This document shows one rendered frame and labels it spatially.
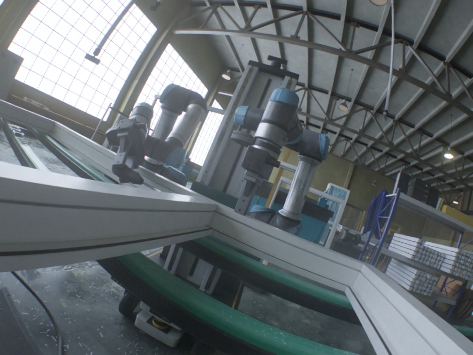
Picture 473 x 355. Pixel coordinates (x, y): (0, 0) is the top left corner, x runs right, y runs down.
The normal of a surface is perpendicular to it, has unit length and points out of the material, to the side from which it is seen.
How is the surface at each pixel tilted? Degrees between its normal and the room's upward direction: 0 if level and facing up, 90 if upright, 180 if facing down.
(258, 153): 90
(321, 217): 90
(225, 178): 90
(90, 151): 90
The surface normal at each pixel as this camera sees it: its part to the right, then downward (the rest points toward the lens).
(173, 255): -0.15, -0.09
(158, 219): 0.88, 0.35
